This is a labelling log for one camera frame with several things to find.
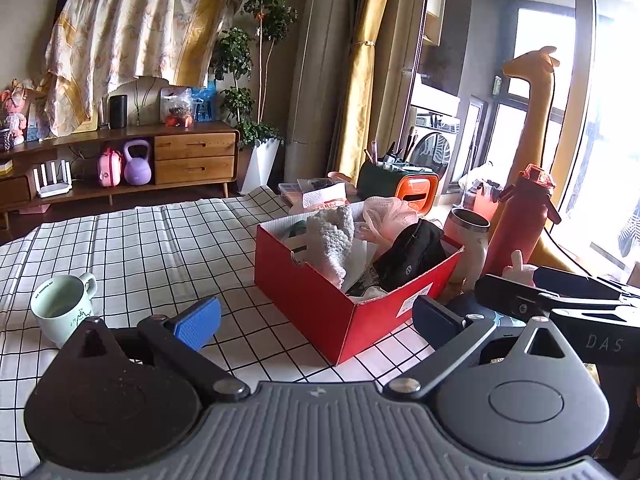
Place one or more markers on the black white checked tablecloth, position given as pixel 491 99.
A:
pixel 150 260

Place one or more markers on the pink doll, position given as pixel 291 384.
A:
pixel 15 110

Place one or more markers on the black fabric pouch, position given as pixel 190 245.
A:
pixel 410 260

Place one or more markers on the red cardboard box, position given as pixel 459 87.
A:
pixel 310 300

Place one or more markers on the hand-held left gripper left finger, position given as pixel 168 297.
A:
pixel 197 322

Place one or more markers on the red white paper packet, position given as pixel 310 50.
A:
pixel 325 199

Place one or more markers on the washing machine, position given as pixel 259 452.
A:
pixel 435 150

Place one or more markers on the yellow curtain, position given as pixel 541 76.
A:
pixel 362 85

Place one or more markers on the covered standing air conditioner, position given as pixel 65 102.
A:
pixel 320 60

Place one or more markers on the clear plastic organizer box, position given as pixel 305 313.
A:
pixel 292 191

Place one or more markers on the grey fuzzy towel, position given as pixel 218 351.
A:
pixel 330 240

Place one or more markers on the green orange storage box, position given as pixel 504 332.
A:
pixel 420 187

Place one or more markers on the potted green tree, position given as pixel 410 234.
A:
pixel 265 5

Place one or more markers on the red bucket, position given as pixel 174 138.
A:
pixel 487 202

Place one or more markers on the pink bath pouf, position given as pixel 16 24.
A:
pixel 387 212

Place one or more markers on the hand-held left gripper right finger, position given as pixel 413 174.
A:
pixel 435 320

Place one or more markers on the white steel tumbler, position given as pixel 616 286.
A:
pixel 467 255

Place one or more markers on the pink plastic item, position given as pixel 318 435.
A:
pixel 342 180

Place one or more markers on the cartoon printed pouch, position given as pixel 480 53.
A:
pixel 365 286

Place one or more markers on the white patterned sock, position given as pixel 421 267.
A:
pixel 296 227

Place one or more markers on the white router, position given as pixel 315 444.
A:
pixel 52 190

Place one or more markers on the black speaker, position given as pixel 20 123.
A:
pixel 118 112

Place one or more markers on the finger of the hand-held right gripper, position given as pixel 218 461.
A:
pixel 515 296
pixel 575 282

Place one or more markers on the small pink rabbit figure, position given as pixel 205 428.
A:
pixel 517 267

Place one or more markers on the purple kettlebell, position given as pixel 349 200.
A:
pixel 137 170

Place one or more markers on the yellow giraffe toy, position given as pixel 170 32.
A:
pixel 535 110

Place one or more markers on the red water bottle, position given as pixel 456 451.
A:
pixel 515 225

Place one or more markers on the mint green mug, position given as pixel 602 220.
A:
pixel 65 320

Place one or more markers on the wooden tv cabinet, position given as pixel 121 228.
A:
pixel 195 145

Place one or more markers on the pink toy suitcase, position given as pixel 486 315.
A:
pixel 110 172

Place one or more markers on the clear plastic bag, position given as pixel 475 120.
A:
pixel 176 110

